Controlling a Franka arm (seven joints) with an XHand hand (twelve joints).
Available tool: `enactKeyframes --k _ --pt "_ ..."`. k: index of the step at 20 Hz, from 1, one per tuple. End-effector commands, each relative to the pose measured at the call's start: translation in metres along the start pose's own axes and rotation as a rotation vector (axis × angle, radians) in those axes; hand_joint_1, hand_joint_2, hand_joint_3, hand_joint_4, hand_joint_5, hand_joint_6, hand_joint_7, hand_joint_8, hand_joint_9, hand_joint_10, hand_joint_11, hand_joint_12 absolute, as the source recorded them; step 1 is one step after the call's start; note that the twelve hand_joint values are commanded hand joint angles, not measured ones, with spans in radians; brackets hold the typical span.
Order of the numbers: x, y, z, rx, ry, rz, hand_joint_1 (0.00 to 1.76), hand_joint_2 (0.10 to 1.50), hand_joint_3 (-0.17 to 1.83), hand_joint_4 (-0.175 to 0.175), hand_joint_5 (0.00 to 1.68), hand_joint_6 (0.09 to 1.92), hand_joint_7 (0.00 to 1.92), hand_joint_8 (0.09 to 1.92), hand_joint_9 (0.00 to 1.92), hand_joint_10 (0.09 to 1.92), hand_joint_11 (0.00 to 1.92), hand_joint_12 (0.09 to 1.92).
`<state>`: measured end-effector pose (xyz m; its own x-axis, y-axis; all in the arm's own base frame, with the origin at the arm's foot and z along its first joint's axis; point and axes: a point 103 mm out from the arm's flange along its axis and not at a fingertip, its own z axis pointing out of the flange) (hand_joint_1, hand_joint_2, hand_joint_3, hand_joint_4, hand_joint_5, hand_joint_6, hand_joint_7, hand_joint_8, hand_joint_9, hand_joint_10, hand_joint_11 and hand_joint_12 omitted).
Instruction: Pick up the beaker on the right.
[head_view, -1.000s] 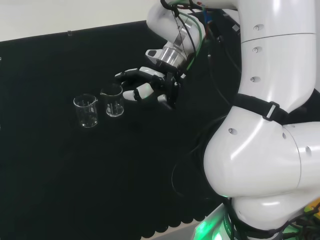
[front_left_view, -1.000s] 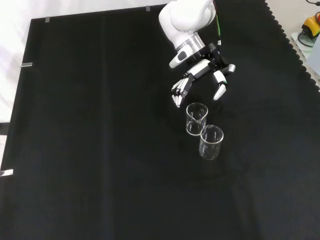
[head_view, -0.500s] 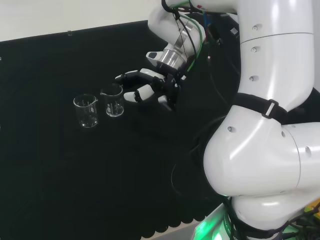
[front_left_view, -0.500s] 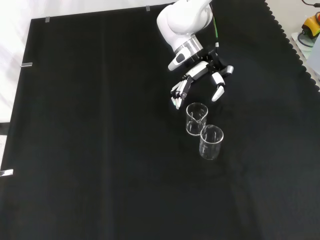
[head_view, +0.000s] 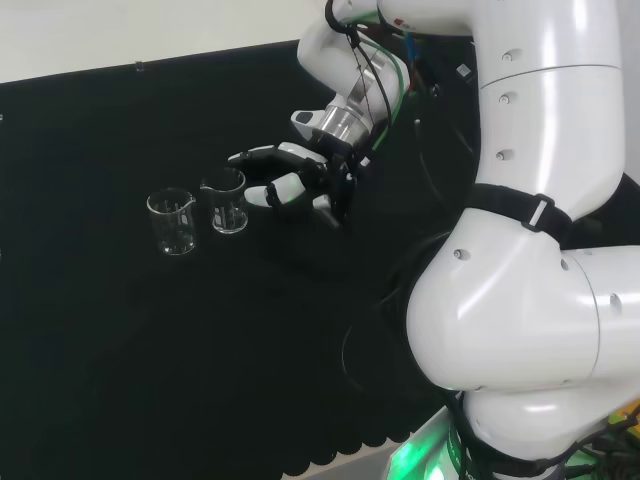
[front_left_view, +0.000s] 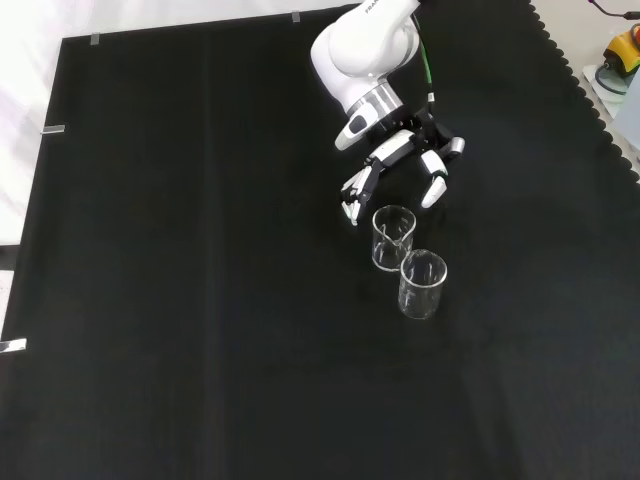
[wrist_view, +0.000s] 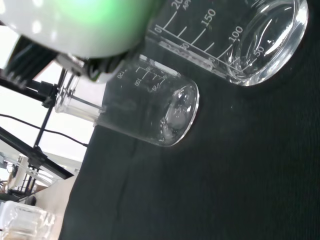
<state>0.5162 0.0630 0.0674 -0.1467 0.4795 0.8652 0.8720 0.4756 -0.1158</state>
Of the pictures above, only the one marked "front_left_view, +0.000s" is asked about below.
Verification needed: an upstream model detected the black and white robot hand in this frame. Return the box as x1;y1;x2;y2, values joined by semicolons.
339;107;466;227

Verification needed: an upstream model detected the clear glass beaker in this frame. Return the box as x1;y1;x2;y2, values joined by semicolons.
397;248;449;321
371;204;418;274

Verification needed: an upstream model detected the pale board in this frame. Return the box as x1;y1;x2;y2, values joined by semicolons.
579;63;640;169

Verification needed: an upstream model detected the black bench cloth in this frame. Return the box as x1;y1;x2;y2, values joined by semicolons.
0;0;640;480

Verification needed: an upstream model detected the grey blue box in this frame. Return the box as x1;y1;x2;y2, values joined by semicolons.
612;62;640;151

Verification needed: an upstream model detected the yellow stop button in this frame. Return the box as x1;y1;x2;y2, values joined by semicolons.
602;22;640;76

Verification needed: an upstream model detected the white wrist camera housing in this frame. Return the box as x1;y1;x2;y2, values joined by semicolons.
333;112;375;151

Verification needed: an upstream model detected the green cable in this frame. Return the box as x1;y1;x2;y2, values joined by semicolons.
412;12;436;106

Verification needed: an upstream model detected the coiled black cable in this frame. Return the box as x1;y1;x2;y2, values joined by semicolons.
593;62;631;96

